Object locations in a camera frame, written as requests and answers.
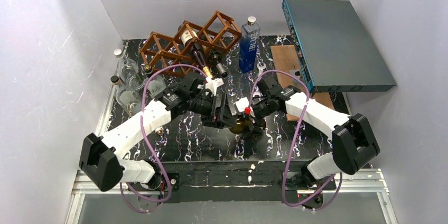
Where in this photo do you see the clear bottle white gold label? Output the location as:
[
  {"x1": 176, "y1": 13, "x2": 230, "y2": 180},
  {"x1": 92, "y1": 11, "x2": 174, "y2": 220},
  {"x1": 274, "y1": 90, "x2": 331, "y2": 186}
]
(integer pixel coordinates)
[{"x1": 110, "y1": 75, "x2": 142, "y2": 117}]

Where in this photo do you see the blue transparent bottle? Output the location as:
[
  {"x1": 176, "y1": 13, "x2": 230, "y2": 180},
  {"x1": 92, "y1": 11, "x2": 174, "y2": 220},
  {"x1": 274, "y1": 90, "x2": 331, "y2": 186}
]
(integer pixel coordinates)
[{"x1": 239, "y1": 16, "x2": 260, "y2": 73}]

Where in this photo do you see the dark bottle grey cap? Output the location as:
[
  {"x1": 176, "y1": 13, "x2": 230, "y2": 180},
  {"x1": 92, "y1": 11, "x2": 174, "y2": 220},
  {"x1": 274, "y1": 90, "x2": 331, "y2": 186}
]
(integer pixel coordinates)
[{"x1": 229, "y1": 118, "x2": 246, "y2": 136}]

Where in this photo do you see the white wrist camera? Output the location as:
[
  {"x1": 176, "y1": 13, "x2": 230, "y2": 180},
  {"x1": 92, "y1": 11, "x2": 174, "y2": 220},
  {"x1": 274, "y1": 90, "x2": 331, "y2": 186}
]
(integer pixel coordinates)
[
  {"x1": 234, "y1": 97, "x2": 249, "y2": 115},
  {"x1": 204, "y1": 77, "x2": 224, "y2": 96}
]

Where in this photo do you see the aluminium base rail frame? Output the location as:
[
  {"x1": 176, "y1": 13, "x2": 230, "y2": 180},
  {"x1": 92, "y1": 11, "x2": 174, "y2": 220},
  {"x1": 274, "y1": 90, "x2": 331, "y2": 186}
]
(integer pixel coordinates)
[{"x1": 64, "y1": 40, "x2": 400, "y2": 224}]

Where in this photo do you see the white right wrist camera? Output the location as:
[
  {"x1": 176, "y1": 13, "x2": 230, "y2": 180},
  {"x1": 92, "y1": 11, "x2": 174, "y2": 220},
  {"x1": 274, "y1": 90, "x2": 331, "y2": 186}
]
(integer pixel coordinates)
[{"x1": 234, "y1": 97, "x2": 249, "y2": 115}]

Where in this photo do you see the silver wrench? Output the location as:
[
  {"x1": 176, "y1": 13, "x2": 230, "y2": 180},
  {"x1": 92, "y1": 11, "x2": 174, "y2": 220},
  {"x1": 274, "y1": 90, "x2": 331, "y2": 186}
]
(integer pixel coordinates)
[{"x1": 257, "y1": 62, "x2": 266, "y2": 74}]

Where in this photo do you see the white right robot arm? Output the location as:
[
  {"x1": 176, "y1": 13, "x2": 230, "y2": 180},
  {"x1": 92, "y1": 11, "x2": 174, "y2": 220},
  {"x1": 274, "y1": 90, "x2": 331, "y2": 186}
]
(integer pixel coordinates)
[{"x1": 235, "y1": 77, "x2": 380, "y2": 184}]

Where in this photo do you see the dark bottle black cap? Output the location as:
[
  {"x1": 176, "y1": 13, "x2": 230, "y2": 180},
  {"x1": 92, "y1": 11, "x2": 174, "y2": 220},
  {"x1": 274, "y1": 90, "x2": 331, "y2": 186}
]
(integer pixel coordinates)
[{"x1": 208, "y1": 50, "x2": 228, "y2": 78}]

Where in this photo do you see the teal metal box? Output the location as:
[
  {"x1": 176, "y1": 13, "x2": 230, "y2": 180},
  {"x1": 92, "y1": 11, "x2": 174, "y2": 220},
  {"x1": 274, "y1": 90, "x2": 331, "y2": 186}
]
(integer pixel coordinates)
[{"x1": 282, "y1": 0, "x2": 396, "y2": 95}]

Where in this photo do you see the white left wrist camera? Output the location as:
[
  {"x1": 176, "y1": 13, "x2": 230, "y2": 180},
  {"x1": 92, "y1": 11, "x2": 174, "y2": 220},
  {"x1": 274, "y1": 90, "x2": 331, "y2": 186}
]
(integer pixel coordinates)
[{"x1": 204, "y1": 77, "x2": 224, "y2": 96}]

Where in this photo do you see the wooden board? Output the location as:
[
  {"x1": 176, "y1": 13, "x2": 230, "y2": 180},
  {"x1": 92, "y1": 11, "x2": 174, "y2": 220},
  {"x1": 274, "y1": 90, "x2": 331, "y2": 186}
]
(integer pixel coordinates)
[{"x1": 270, "y1": 45, "x2": 335, "y2": 110}]

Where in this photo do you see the dark wine bottle gold cap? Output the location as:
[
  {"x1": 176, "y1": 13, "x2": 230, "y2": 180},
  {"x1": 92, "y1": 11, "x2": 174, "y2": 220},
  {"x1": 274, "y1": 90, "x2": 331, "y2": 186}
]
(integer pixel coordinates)
[{"x1": 180, "y1": 29, "x2": 214, "y2": 79}]

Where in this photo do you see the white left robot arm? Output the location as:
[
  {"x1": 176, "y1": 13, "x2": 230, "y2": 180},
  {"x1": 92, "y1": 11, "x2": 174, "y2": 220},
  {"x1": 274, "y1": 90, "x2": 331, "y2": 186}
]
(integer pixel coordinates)
[{"x1": 79, "y1": 72, "x2": 236, "y2": 192}]

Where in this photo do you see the brown wooden wine rack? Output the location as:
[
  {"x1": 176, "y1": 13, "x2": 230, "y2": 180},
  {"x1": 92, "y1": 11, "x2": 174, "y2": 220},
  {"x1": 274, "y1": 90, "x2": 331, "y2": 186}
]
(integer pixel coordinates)
[{"x1": 138, "y1": 11, "x2": 242, "y2": 77}]

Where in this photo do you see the grey metal bracket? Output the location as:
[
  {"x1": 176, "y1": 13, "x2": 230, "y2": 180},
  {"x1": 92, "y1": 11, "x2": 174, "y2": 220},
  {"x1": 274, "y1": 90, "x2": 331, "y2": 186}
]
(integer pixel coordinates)
[{"x1": 290, "y1": 69, "x2": 302, "y2": 79}]

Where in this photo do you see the clear bottle silver cap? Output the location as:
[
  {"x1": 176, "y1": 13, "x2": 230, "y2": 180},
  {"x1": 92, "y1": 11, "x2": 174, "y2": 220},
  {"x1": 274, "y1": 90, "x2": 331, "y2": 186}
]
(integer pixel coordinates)
[{"x1": 114, "y1": 49, "x2": 144, "y2": 91}]

